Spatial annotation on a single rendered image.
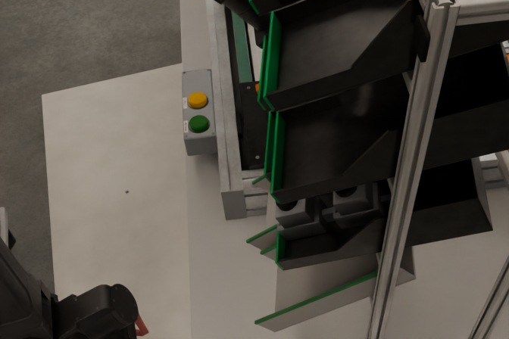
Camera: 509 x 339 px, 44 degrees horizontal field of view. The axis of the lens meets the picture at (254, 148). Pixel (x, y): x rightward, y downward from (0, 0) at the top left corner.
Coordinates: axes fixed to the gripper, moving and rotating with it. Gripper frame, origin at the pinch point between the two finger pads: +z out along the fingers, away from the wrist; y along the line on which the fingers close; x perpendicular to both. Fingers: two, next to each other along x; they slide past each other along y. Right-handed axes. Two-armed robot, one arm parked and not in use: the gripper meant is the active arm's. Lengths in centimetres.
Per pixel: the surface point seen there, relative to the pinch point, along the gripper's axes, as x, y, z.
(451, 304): 3, -41, 38
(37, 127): 152, 97, 26
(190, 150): 34.7, -2.0, 3.9
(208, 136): 28.8, -1.9, 3.8
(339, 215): -5.3, -44.4, -7.1
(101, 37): 134, 152, 41
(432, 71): -30, -52, -29
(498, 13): -37, -53, -31
